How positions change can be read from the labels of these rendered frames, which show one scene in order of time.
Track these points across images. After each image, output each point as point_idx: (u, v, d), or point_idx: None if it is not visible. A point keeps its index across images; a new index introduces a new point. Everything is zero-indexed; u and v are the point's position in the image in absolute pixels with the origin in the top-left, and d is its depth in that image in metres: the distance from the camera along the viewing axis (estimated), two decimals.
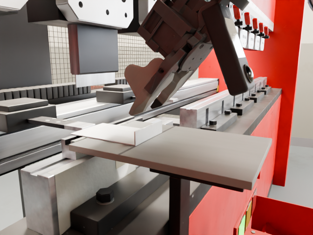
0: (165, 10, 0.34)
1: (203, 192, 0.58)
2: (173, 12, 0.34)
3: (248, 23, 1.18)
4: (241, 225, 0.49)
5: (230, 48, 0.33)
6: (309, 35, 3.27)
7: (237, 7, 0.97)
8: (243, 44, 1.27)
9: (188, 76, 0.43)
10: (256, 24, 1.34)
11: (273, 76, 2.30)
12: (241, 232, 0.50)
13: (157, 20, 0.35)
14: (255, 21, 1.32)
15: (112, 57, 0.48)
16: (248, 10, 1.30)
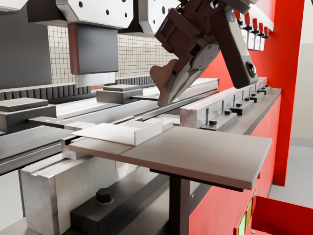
0: (177, 17, 0.40)
1: (203, 192, 0.58)
2: (184, 18, 0.40)
3: (248, 23, 1.18)
4: (241, 225, 0.49)
5: (234, 47, 0.38)
6: (309, 35, 3.27)
7: None
8: None
9: (196, 77, 0.47)
10: (256, 24, 1.34)
11: (273, 76, 2.30)
12: (241, 232, 0.50)
13: (171, 25, 0.41)
14: (255, 21, 1.32)
15: (112, 57, 0.48)
16: None
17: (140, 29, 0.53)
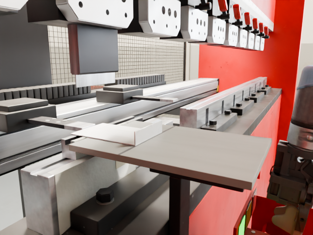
0: (280, 179, 0.53)
1: (203, 192, 0.58)
2: (286, 179, 0.52)
3: (248, 23, 1.18)
4: (241, 225, 0.49)
5: None
6: (309, 35, 3.27)
7: (237, 7, 0.97)
8: (243, 44, 1.27)
9: None
10: (256, 24, 1.34)
11: (273, 76, 2.30)
12: (241, 232, 0.50)
13: (277, 186, 0.54)
14: (255, 21, 1.32)
15: (112, 57, 0.48)
16: (248, 10, 1.30)
17: (140, 29, 0.53)
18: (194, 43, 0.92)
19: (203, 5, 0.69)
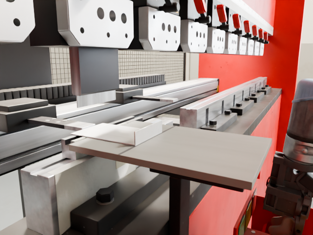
0: (275, 191, 0.53)
1: (203, 192, 0.58)
2: (282, 190, 0.53)
3: (248, 31, 1.18)
4: (241, 225, 0.49)
5: None
6: (309, 35, 3.27)
7: (236, 17, 0.98)
8: (242, 51, 1.28)
9: None
10: (256, 31, 1.34)
11: (273, 76, 2.30)
12: (241, 232, 0.50)
13: (273, 197, 0.54)
14: (254, 28, 1.33)
15: (112, 75, 0.49)
16: (247, 17, 1.31)
17: (140, 46, 0.54)
18: None
19: (203, 19, 0.70)
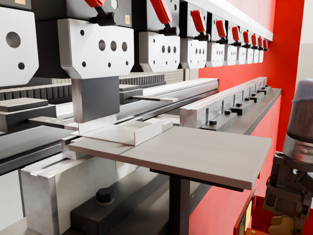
0: (275, 191, 0.53)
1: (203, 192, 0.58)
2: (282, 190, 0.53)
3: (247, 41, 1.19)
4: (241, 225, 0.49)
5: None
6: (309, 35, 3.27)
7: (235, 30, 0.99)
8: (242, 60, 1.29)
9: None
10: (255, 41, 1.35)
11: (273, 76, 2.30)
12: (241, 232, 0.50)
13: (273, 197, 0.54)
14: (253, 38, 1.34)
15: (113, 100, 0.50)
16: (247, 26, 1.32)
17: (141, 69, 0.55)
18: None
19: (202, 37, 0.71)
